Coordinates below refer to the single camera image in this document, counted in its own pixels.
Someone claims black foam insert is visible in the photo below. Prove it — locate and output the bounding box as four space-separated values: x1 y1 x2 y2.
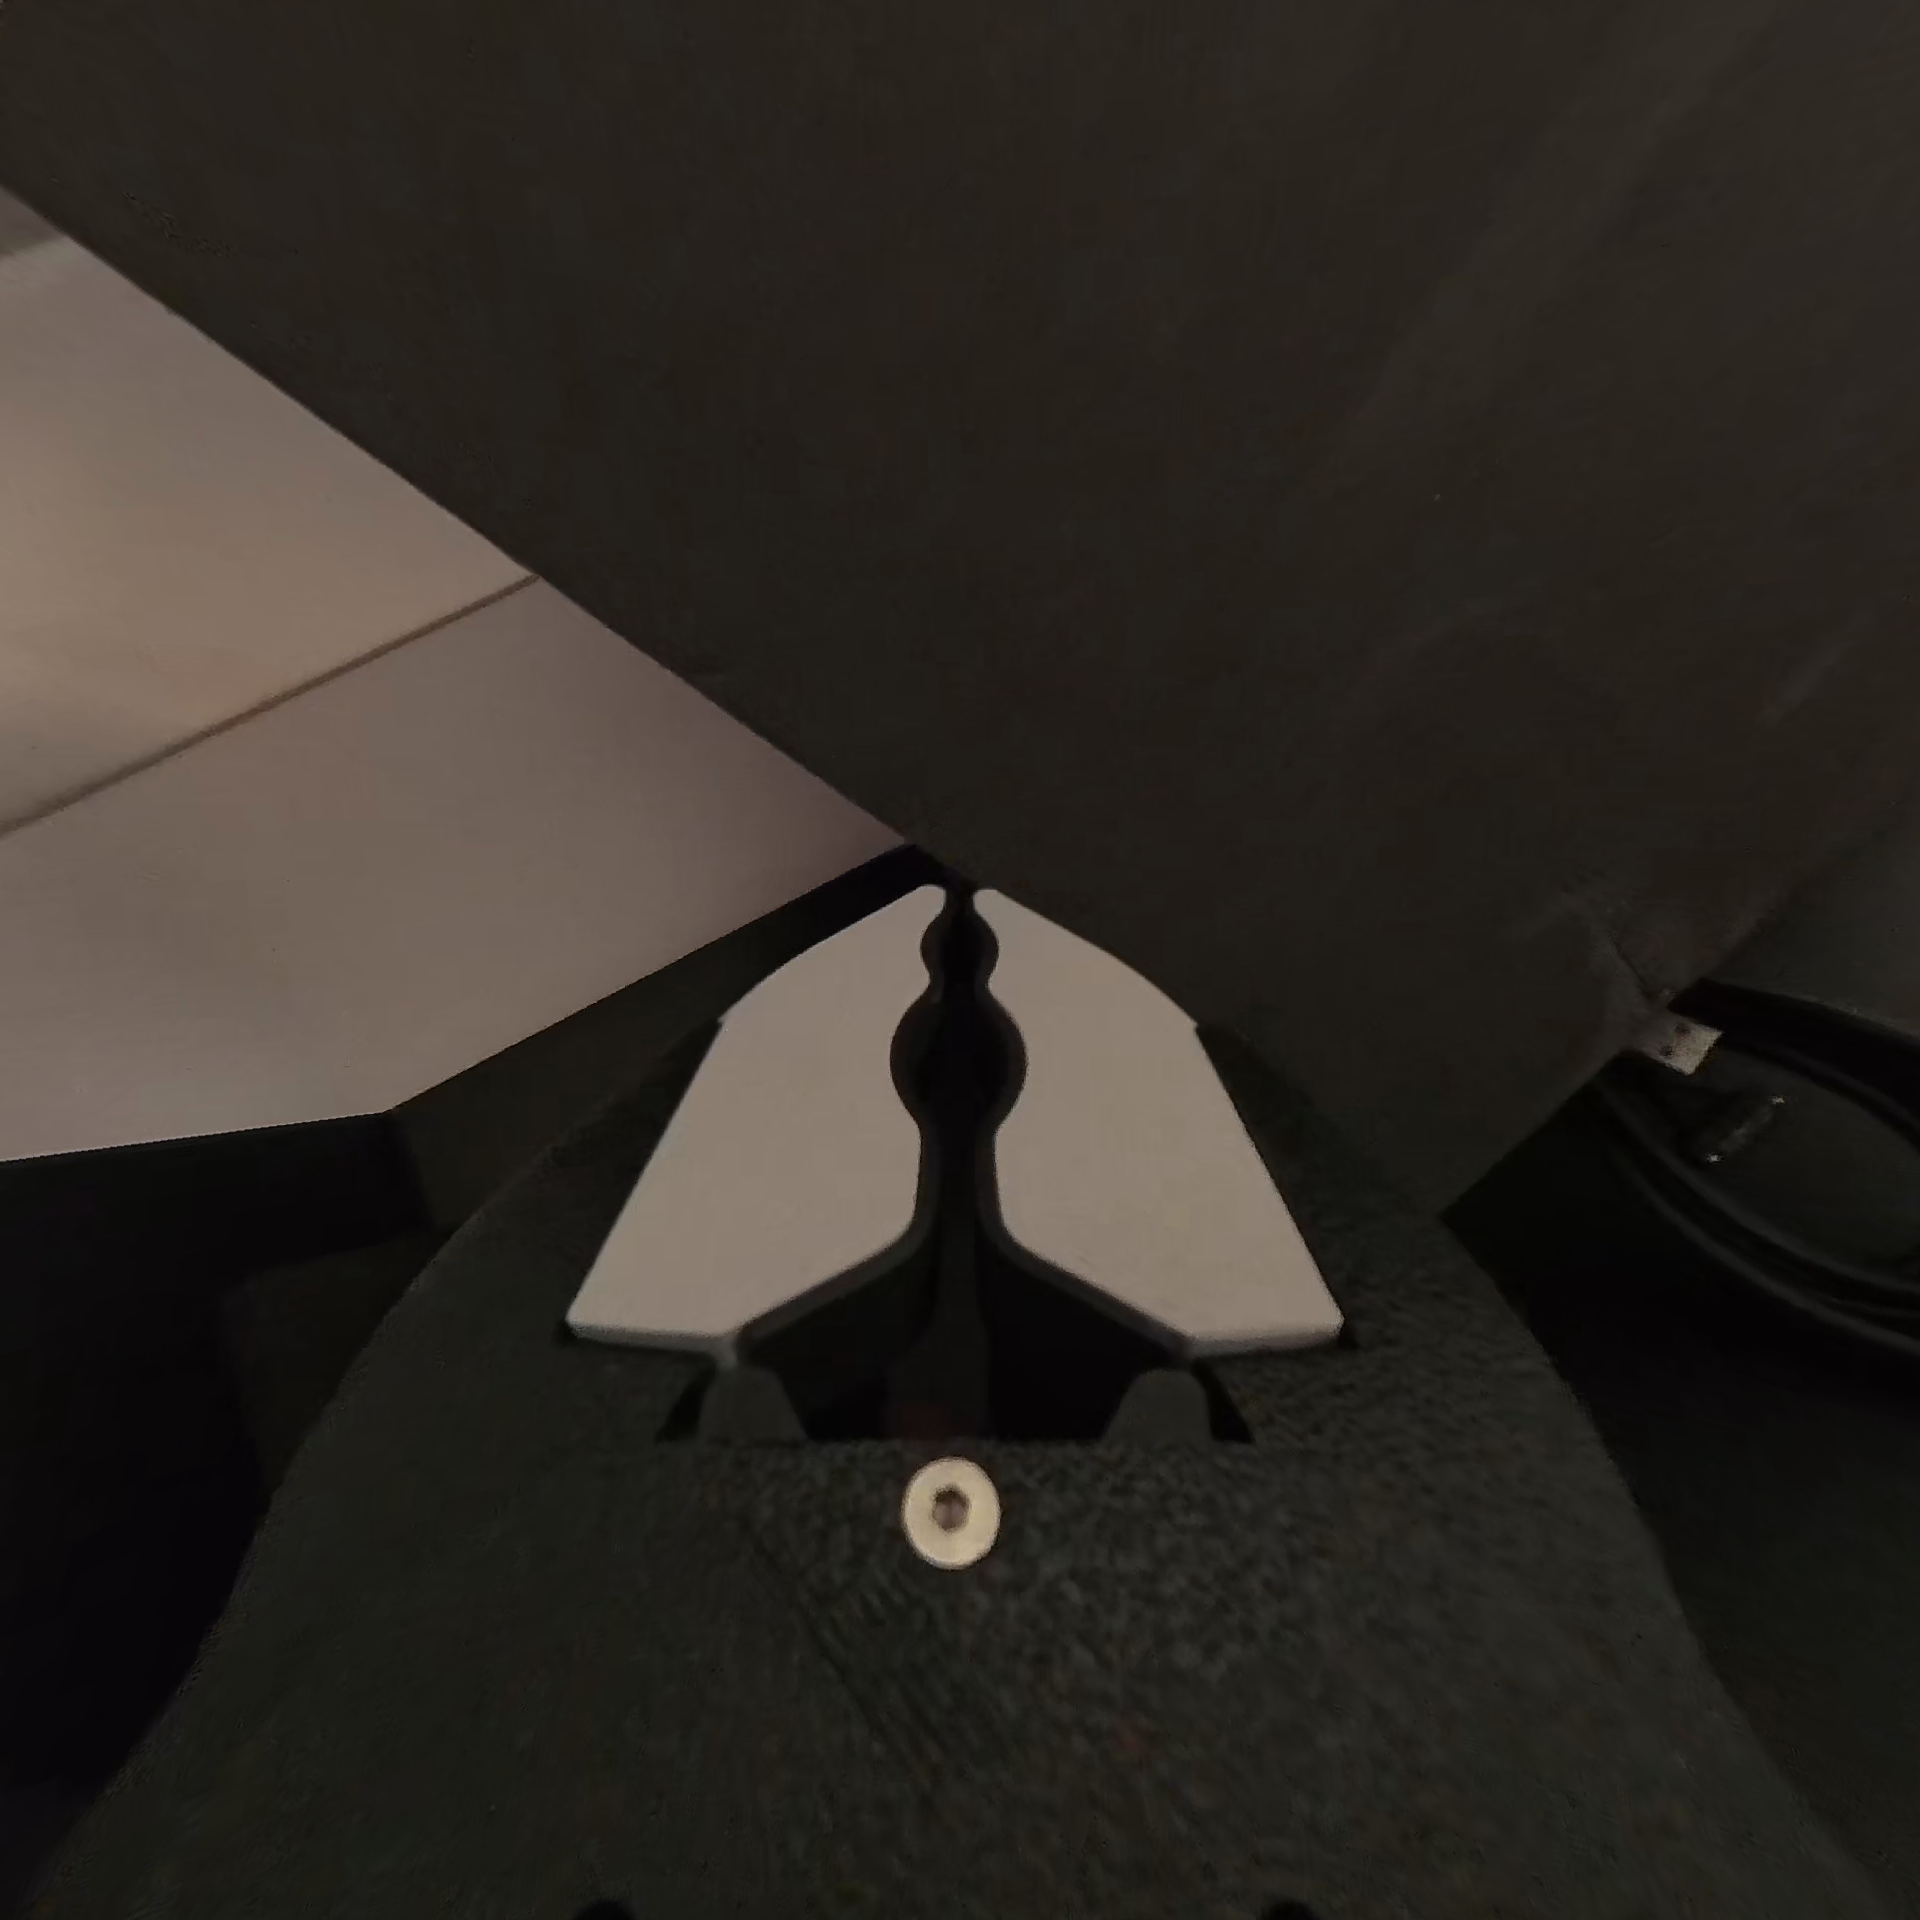
0 0 1920 1219

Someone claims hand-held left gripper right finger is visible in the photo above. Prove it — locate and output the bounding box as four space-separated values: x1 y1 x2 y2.
961 882 1345 1367

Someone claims black robot cable with connector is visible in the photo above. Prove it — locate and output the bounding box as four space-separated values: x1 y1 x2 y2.
1591 976 1920 1359

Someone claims black printed box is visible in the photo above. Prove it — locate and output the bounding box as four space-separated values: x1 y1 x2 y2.
0 847 923 1920

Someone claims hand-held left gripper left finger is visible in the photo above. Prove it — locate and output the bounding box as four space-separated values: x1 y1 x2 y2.
565 882 965 1367

